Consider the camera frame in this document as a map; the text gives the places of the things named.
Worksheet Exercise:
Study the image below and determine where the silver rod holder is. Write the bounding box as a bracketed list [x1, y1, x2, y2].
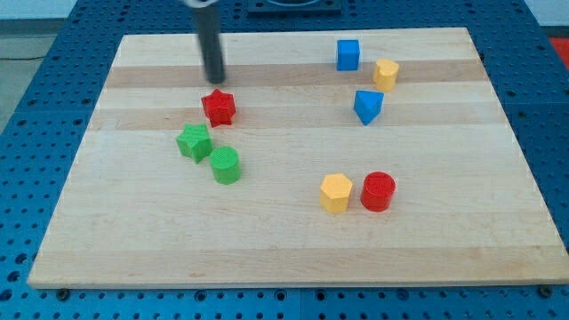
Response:
[181, 0, 219, 8]

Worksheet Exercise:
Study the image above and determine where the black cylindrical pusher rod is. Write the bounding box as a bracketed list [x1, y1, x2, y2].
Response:
[192, 4, 226, 84]

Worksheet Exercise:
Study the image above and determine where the red star block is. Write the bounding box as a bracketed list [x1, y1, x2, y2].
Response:
[201, 89, 236, 127]

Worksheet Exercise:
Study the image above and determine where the green star block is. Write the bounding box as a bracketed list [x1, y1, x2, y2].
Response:
[176, 124, 213, 164]

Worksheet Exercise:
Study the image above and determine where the yellow hexagon block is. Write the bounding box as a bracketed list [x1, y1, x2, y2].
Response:
[319, 173, 353, 213]

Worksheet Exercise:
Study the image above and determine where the blue cube block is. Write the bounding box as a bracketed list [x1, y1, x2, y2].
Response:
[336, 39, 360, 71]

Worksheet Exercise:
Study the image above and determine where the green cylinder block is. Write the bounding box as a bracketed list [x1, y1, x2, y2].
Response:
[209, 146, 242, 185]

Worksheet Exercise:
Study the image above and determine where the blue triangle block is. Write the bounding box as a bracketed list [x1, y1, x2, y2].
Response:
[353, 90, 384, 125]

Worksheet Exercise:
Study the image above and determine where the yellow heart block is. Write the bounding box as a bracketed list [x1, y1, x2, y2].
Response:
[373, 59, 399, 92]

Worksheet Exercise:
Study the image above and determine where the wooden board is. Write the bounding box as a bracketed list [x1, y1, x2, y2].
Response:
[28, 28, 568, 289]

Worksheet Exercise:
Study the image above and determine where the red cylinder block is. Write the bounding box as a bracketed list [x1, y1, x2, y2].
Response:
[360, 172, 397, 212]

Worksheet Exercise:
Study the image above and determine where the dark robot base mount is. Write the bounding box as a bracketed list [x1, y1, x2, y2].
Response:
[246, 0, 342, 14]

